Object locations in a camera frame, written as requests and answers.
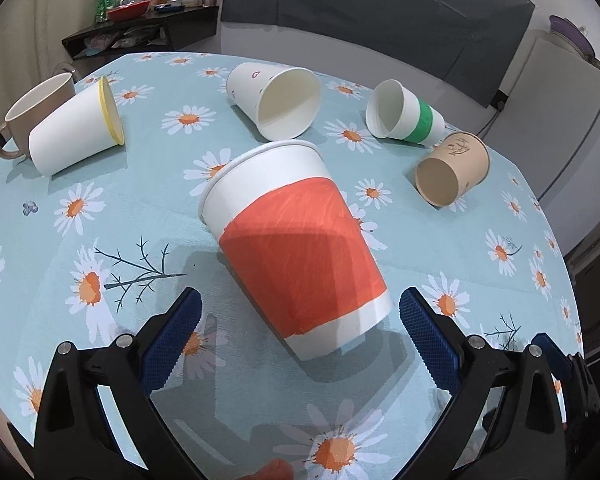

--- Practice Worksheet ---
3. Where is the orange banded paper cup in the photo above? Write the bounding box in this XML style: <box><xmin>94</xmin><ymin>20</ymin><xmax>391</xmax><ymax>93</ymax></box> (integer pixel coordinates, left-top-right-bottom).
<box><xmin>199</xmin><ymin>141</ymin><xmax>393</xmax><ymax>361</ymax></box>

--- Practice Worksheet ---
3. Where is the brown kraft paper cup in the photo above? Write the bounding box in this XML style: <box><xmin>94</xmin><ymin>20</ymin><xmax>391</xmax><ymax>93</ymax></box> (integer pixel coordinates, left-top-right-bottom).
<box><xmin>415</xmin><ymin>131</ymin><xmax>491</xmax><ymax>207</ymax></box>

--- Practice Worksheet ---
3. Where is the white yellow rim paper cup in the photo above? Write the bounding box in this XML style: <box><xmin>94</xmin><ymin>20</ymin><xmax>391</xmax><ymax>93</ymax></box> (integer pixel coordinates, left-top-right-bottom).
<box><xmin>29</xmin><ymin>77</ymin><xmax>125</xmax><ymax>177</ymax></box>

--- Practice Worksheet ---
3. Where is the green banded paper cup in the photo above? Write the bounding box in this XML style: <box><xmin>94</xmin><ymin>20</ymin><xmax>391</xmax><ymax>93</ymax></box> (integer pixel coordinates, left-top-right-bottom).
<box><xmin>365</xmin><ymin>79</ymin><xmax>445</xmax><ymax>148</ymax></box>

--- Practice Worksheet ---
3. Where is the white heart print paper cup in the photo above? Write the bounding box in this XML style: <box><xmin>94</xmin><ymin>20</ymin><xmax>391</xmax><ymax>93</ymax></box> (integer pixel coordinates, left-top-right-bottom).
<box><xmin>226</xmin><ymin>62</ymin><xmax>321</xmax><ymax>141</ymax></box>

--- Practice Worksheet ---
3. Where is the person's left hand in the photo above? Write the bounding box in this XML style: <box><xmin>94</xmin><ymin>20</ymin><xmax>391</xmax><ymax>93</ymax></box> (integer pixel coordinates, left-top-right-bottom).
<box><xmin>240</xmin><ymin>458</ymin><xmax>294</xmax><ymax>480</ymax></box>

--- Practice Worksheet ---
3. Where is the blue daisy print tablecloth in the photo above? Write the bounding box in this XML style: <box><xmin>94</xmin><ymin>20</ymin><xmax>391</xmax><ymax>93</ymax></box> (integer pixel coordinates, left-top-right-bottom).
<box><xmin>0</xmin><ymin>53</ymin><xmax>583</xmax><ymax>479</ymax></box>

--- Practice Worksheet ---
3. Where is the white refrigerator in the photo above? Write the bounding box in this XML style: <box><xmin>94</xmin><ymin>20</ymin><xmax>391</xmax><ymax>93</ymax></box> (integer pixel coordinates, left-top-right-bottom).
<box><xmin>484</xmin><ymin>32</ymin><xmax>600</xmax><ymax>254</ymax></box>

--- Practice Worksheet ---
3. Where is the beige ceramic mug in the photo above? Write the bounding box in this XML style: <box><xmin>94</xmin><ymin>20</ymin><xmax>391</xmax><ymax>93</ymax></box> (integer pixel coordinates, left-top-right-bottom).
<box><xmin>0</xmin><ymin>72</ymin><xmax>76</xmax><ymax>160</ymax></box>

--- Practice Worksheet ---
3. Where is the purple pot on fridge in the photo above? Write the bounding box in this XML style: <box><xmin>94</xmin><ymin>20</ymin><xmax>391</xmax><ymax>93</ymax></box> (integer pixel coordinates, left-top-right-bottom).
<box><xmin>548</xmin><ymin>15</ymin><xmax>595</xmax><ymax>56</ymax></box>

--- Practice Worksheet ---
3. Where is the dark grey cloth covered screen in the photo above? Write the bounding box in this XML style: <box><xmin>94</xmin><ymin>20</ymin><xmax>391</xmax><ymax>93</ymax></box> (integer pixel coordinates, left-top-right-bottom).
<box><xmin>222</xmin><ymin>0</ymin><xmax>534</xmax><ymax>106</ymax></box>

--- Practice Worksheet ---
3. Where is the beige curtain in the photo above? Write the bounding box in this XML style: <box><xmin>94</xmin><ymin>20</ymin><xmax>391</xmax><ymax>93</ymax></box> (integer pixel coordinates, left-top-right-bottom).
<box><xmin>0</xmin><ymin>0</ymin><xmax>106</xmax><ymax>91</ymax></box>

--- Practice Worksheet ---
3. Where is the red bowl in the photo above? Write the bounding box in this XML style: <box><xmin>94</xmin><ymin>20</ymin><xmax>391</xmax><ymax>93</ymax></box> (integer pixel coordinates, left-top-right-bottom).
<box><xmin>107</xmin><ymin>0</ymin><xmax>150</xmax><ymax>23</ymax></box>

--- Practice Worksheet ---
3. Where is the black power cable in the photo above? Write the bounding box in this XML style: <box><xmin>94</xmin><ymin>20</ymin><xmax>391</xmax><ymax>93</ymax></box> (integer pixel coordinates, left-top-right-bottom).
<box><xmin>477</xmin><ymin>90</ymin><xmax>511</xmax><ymax>137</ymax></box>

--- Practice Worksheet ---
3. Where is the black wall shelf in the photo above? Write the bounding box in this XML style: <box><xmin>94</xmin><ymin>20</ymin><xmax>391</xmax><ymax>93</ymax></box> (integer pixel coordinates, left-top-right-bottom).
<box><xmin>61</xmin><ymin>6</ymin><xmax>219</xmax><ymax>61</ymax></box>

